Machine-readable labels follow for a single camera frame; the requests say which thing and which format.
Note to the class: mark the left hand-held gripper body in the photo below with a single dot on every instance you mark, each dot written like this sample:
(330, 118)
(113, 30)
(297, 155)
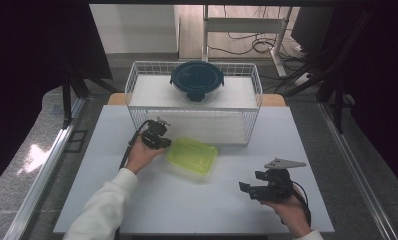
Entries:
(153, 135)

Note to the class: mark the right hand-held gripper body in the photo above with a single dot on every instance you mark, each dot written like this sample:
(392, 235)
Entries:
(277, 185)

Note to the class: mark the green rectangular plastic container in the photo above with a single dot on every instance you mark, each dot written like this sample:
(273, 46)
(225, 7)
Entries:
(193, 156)

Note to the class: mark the round dark blue lidded container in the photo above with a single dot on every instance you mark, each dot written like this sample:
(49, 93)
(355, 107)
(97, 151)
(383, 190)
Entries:
(197, 78)

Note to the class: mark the person's left hand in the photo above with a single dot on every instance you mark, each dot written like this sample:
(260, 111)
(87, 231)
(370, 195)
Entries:
(140, 156)

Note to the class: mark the person's right hand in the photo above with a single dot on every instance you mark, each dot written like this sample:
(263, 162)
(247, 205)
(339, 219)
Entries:
(292, 213)

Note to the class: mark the wooden table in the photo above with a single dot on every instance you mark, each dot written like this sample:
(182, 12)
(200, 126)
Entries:
(115, 99)

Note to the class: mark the black metal stand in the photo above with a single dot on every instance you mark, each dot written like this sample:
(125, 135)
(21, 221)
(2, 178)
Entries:
(67, 100)
(337, 100)

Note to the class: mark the white cabinet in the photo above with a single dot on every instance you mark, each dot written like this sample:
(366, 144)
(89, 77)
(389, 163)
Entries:
(137, 30)

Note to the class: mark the white power strip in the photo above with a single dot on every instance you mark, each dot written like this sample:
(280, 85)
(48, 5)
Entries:
(303, 79)

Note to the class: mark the dark curtain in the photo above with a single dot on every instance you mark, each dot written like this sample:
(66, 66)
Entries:
(23, 66)
(380, 83)

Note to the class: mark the aluminium rail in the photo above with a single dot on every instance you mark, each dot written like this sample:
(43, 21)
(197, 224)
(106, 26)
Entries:
(357, 170)
(40, 176)

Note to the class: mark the white desk frame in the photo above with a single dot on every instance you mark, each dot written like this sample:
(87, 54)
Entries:
(243, 25)

